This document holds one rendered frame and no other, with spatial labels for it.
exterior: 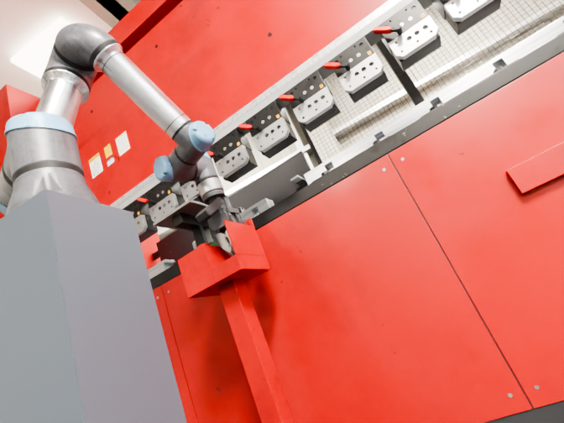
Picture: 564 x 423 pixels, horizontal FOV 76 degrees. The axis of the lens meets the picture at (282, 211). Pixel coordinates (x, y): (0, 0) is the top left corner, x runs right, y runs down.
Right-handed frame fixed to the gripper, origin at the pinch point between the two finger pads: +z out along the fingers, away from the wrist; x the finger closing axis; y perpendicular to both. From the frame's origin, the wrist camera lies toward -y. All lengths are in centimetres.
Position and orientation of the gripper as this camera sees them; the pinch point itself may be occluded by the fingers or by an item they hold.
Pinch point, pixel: (233, 253)
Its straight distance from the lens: 107.8
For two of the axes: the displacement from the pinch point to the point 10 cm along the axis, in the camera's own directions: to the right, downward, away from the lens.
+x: -8.0, 4.8, 3.5
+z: 4.1, 8.7, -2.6
